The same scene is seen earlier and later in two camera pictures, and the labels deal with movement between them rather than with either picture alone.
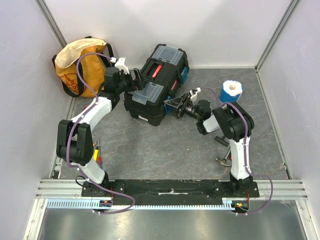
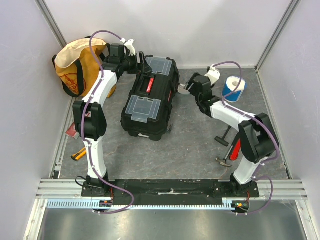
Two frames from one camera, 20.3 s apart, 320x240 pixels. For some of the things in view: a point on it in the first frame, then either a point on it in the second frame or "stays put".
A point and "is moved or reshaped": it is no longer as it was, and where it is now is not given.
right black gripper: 181,106 to 191,85
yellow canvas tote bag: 91,68 stays put
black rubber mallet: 222,141 stays put
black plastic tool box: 162,74 is moved or reshaped
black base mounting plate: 171,190 stays put
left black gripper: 141,85 to 146,69
